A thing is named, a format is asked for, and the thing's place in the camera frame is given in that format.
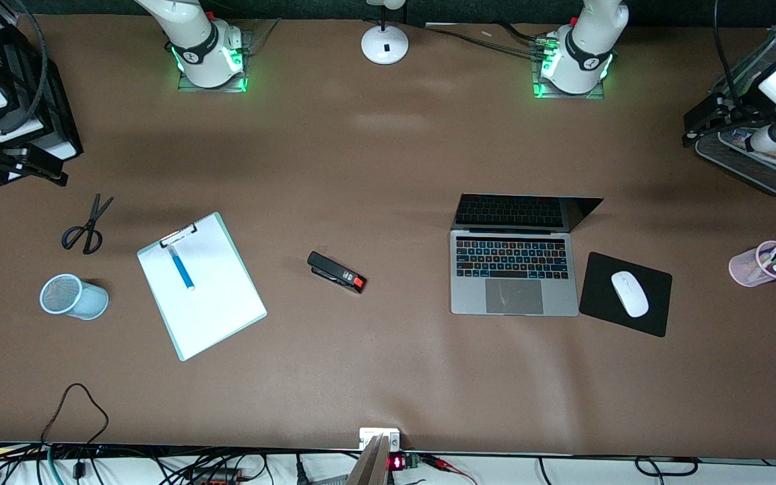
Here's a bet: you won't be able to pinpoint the white round lamp base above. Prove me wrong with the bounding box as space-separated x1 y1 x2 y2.
360 0 410 66

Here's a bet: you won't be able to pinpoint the light blue mesh pen cup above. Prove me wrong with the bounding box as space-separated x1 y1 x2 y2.
39 273 110 321

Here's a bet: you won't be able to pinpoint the black cables behind arm base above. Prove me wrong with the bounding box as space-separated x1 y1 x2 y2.
422 22 550 60

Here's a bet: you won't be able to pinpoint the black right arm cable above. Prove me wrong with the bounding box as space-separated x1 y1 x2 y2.
0 0 50 137

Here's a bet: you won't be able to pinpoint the black looped cable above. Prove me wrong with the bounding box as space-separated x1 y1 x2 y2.
40 383 110 480

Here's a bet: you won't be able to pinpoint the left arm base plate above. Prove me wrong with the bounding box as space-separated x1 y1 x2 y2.
531 34 606 100

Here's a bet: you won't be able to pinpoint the grey camera stand post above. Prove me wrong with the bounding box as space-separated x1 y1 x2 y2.
346 434 390 485

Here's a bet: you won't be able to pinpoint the black stacked document tray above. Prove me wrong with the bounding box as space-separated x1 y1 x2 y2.
0 27 84 189

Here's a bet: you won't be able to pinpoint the grey mesh desk tray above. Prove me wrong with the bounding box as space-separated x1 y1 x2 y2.
694 30 776 197

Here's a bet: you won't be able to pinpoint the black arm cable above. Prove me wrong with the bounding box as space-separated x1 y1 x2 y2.
711 0 749 115
0 0 50 137

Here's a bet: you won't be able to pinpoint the black coiled cable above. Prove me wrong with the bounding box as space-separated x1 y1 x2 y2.
633 455 701 480

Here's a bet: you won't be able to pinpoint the black scissors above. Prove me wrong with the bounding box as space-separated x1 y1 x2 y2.
61 193 115 256

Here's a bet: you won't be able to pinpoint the white power socket box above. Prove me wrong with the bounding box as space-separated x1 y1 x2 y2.
359 427 401 451

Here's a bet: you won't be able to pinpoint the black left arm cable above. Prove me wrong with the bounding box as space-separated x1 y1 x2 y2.
711 0 749 115

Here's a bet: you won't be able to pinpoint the silver laptop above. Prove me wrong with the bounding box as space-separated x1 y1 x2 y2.
450 193 605 317

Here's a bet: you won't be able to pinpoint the white paper sheet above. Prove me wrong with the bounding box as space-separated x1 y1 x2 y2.
139 216 266 360

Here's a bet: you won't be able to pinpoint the blue marker white cap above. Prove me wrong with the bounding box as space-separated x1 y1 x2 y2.
167 245 196 292

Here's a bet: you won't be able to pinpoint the pink mesh pen cup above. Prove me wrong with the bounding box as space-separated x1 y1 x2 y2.
728 240 776 288

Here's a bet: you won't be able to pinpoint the red wire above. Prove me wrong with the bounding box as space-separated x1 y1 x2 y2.
422 454 478 485

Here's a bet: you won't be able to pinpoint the mint green clipboard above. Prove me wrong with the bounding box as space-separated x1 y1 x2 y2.
136 212 268 362

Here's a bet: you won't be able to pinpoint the white computer mouse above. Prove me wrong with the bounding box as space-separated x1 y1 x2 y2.
610 270 650 319

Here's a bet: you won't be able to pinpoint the black mouse pad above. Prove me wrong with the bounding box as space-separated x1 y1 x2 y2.
578 251 674 338

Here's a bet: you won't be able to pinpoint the black stapler red end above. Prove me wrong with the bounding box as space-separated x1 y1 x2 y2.
306 251 368 295

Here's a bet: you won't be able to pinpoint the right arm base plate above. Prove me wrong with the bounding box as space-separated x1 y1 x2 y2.
176 30 250 93

